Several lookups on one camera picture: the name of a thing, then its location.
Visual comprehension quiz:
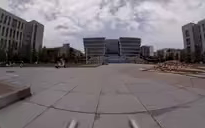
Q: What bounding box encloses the robot's own part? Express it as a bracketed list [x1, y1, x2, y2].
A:
[67, 119, 79, 128]
[128, 117, 141, 128]

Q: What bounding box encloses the grey stone paved plaza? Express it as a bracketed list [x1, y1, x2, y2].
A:
[0, 63, 205, 128]

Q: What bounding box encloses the twin-block building with stairs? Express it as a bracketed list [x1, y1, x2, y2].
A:
[82, 36, 142, 64]

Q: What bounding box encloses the grey stone kerb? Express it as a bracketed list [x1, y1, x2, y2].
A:
[0, 77, 33, 113]

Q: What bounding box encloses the pile of rubble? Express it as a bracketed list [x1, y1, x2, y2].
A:
[153, 59, 194, 73]

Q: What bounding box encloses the small grey building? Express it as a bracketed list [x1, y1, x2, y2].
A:
[140, 45, 155, 58]

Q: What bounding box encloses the small white vehicle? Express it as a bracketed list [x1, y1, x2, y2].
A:
[54, 58, 67, 69]

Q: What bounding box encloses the low pale building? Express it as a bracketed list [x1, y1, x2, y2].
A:
[156, 47, 184, 62]

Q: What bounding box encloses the low dark building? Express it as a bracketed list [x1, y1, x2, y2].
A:
[44, 43, 84, 64]

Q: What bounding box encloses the row of trees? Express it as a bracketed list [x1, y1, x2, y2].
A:
[183, 46, 205, 64]
[0, 44, 46, 64]

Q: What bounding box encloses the large grey multi-storey building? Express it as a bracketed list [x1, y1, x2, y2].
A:
[0, 3, 45, 64]

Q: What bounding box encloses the pale multi-storey building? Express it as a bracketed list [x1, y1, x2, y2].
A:
[181, 14, 205, 64]

